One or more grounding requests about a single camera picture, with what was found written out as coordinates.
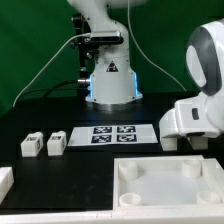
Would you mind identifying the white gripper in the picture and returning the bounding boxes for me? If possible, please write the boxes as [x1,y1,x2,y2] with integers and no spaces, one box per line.
[159,96,222,138]

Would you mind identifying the white square tabletop tray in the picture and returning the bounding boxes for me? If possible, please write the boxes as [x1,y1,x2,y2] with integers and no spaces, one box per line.
[113,155,224,210]

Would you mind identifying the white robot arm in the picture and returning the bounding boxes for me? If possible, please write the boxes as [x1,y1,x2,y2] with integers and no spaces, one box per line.
[67,0,224,138]

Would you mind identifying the paper sheet with tag markers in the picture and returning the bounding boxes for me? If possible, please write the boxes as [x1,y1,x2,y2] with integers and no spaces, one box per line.
[68,124,158,146]

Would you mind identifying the white obstacle block left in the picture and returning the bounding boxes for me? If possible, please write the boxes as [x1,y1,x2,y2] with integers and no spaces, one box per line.
[0,167,14,204]

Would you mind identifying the white cable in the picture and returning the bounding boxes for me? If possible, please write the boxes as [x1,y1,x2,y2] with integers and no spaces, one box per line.
[12,32,92,108]

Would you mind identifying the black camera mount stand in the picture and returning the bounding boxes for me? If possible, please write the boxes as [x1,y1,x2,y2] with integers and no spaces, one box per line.
[71,14,98,87]

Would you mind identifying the black cables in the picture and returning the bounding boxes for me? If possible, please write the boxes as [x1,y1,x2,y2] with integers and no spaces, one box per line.
[14,79,88,105]

